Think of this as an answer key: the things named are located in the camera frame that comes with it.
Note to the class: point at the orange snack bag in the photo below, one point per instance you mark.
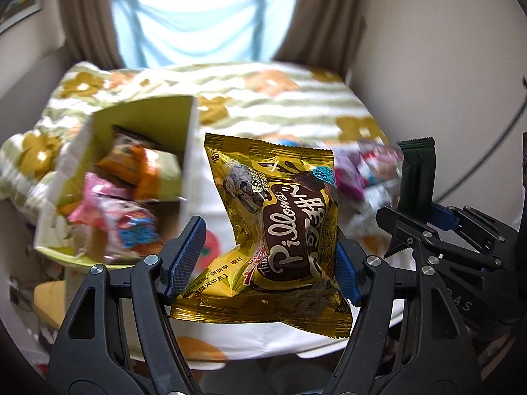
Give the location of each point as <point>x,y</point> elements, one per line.
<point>154,175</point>

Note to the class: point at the pink strawberry candy bag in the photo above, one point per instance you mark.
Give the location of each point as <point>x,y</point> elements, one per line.
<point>119,230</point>

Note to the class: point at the brown curtain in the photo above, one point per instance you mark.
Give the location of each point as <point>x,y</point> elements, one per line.
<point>323,34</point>
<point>90,33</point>

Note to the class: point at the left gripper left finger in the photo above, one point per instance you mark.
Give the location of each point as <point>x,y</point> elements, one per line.
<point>152,285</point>

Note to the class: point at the green cardboard snack box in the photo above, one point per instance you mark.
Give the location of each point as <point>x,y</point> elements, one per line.
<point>170,121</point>

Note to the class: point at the yellow chocolate pillow snack bag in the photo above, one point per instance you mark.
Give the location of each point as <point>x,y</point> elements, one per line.
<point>280,234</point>

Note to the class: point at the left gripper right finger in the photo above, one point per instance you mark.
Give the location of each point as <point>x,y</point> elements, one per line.
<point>372,285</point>

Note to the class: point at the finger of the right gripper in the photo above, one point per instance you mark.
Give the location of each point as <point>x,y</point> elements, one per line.
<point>445,217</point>
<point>405,231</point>

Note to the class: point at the floral striped green quilt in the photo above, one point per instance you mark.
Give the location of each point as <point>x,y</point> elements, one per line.
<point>234,99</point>

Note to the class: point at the orange print white tablecloth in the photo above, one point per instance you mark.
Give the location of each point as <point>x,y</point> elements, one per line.
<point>247,287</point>

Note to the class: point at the light blue window cloth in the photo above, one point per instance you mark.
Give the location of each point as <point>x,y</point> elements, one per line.
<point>156,33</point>

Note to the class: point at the brown right curtain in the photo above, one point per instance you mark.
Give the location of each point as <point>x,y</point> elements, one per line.
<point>323,34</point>

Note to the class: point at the pink red snack bag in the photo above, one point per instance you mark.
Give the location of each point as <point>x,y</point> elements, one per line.
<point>360,165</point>

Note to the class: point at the dark green snack packet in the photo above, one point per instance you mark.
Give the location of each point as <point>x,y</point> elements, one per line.
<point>418,177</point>

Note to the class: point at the brown left curtain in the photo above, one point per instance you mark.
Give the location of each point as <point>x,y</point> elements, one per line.
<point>90,33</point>

